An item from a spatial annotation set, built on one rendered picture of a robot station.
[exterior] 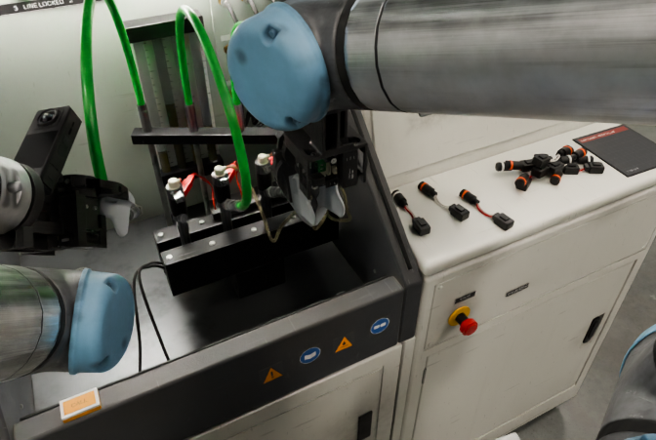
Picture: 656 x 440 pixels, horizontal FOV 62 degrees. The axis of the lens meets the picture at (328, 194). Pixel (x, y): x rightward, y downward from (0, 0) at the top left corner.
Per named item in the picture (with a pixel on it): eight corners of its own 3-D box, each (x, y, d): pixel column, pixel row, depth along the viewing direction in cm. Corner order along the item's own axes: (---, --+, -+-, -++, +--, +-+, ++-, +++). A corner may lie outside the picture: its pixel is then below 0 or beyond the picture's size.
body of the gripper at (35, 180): (54, 256, 65) (-30, 254, 53) (51, 184, 66) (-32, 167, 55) (112, 248, 64) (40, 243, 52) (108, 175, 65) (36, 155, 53)
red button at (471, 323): (458, 343, 107) (463, 326, 104) (446, 328, 110) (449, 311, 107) (479, 334, 109) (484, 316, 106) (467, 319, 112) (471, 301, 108)
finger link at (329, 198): (330, 247, 67) (330, 186, 61) (308, 219, 71) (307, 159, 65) (352, 239, 68) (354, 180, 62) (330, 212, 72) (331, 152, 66)
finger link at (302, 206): (307, 256, 66) (305, 194, 60) (286, 225, 70) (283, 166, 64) (329, 247, 67) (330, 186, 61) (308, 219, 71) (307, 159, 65)
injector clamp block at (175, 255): (179, 321, 104) (164, 264, 95) (166, 286, 111) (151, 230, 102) (338, 262, 116) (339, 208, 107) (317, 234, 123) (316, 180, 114)
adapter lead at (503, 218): (512, 227, 103) (515, 219, 102) (505, 231, 102) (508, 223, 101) (465, 194, 111) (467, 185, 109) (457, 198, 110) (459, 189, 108)
